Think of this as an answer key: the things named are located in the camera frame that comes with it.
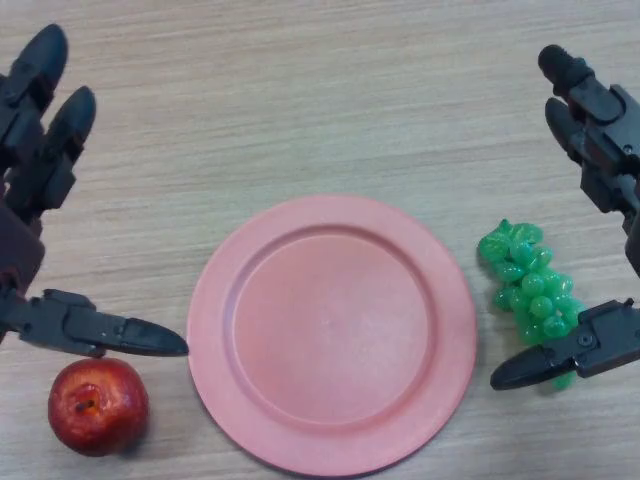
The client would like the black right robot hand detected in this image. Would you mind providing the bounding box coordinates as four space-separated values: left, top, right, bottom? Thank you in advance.
489 44 640 392

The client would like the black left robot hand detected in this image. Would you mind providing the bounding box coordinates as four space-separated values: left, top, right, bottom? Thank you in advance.
0 23 190 359

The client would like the green grape bunch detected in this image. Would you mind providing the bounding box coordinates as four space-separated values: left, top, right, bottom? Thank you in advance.
477 218 587 392

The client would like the pink round plate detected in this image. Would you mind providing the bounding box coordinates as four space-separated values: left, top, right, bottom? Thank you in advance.
186 194 479 476

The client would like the red apple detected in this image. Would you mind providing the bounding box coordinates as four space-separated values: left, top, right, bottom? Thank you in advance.
47 356 150 458

